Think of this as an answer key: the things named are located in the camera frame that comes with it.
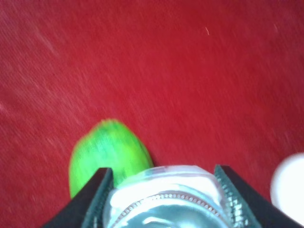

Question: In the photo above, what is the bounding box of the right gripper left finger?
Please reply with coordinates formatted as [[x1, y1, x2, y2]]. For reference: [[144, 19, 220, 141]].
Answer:
[[43, 168, 113, 228]]

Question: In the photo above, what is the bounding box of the green lime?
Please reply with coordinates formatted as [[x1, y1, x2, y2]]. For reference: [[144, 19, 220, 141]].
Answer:
[[68, 119, 154, 198]]

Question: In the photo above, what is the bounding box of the glass jar of pink pills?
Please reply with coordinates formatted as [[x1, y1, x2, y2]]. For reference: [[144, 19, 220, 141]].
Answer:
[[103, 165, 233, 228]]

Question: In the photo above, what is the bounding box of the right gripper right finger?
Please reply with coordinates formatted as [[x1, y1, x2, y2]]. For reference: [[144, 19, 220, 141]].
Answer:
[[214, 165, 302, 228]]

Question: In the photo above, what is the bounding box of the red velvet table cloth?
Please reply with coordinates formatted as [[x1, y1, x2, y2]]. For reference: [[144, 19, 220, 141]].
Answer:
[[0, 0, 304, 228]]

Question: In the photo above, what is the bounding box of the pink foam bowl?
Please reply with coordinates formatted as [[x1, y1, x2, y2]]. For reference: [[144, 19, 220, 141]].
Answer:
[[270, 153, 304, 210]]

